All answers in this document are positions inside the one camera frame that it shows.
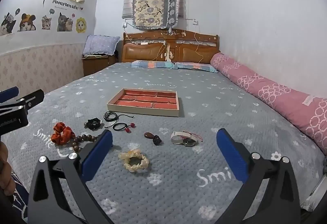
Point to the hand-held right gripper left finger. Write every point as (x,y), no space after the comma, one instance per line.
(99,152)

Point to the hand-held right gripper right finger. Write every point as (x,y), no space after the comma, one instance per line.
(230,152)

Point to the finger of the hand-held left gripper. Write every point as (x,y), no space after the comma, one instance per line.
(9,95)
(33,98)

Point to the cream scrunchie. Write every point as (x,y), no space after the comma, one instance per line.
(134,160)

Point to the orange scrunchie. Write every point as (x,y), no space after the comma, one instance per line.
(62,134)

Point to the jewelry tray with brick-pattern lining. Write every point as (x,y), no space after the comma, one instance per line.
(143,101)

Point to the person's left hand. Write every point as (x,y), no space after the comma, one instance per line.
(6,165)

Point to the black scrunchie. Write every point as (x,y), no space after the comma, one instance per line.
(93,123)

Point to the grey flower-print bedspread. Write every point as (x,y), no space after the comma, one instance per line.
(204,106)

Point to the black and white cat sticker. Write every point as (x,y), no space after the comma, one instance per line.
(7,24)

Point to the wooden nightstand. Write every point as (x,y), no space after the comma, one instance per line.
(95,65)

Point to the cat with hat sticker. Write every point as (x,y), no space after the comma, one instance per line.
(26,23)

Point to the tabby kitten sticker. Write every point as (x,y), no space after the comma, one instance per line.
(46,23)

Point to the blue patterned cloth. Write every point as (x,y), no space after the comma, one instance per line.
(19,195)

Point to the grey cat pair sticker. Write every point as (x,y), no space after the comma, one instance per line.
(63,23)

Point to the lilac dotted pillow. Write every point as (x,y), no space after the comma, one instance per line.
(101,45)

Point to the yellow flower cat sticker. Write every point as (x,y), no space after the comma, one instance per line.
(81,25)

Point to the plaid pillow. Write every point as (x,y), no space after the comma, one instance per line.
(196,66)
(150,64)

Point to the wooden headboard with leather panels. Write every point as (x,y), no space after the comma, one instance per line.
(194,54)

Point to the white power strip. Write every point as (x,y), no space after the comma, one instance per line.
(143,43)

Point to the lettering wall sticker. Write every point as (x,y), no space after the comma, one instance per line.
(66,3)

